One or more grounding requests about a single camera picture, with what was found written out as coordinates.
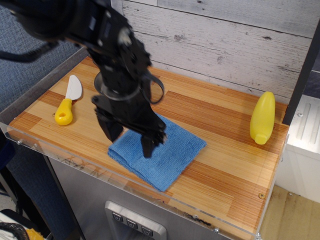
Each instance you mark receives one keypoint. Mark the yellow plastic bottle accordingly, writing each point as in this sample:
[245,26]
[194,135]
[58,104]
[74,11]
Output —
[263,118]

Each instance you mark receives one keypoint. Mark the black vertical post right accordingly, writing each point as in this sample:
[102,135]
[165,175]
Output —
[303,77]

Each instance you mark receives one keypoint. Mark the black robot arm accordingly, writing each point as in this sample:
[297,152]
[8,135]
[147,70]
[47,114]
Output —
[123,83]

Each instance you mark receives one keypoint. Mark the blue towel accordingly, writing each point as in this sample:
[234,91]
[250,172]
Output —
[168,160]

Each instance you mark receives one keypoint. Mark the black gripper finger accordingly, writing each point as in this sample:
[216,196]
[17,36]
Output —
[149,143]
[111,128]

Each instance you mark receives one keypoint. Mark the yellow object bottom left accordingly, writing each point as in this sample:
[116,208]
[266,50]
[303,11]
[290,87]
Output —
[34,235]

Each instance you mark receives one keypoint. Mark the stainless steel cabinet front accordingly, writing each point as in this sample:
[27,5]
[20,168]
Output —
[188,209]

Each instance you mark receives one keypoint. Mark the clear acrylic front guard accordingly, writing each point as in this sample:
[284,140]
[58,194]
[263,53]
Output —
[66,142]

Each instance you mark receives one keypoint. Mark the white appliance on right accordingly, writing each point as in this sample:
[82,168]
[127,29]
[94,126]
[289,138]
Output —
[299,169]

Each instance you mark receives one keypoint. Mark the silver button control panel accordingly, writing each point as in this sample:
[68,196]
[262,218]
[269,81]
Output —
[117,214]

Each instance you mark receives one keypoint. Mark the yellow handled toy knife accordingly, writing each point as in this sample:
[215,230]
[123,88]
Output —
[63,115]

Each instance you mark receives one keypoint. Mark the stainless steel pan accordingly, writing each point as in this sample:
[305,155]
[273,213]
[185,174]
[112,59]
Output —
[98,83]

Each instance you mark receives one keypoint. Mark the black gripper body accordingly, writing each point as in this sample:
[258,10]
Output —
[133,109]

